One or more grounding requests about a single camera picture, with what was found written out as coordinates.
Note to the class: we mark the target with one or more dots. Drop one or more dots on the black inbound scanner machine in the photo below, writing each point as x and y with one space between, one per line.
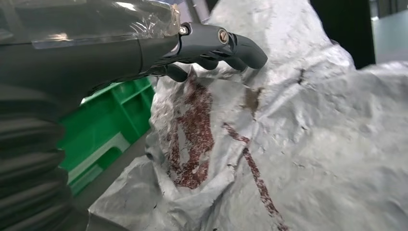
344 32

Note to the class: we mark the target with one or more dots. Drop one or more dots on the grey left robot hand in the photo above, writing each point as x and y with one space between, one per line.
79 57

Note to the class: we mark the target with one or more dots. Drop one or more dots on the grey poly mailer parcel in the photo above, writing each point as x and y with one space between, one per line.
302 143

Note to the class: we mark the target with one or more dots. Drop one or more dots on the green plastic crate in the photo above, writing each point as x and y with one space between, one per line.
111 121

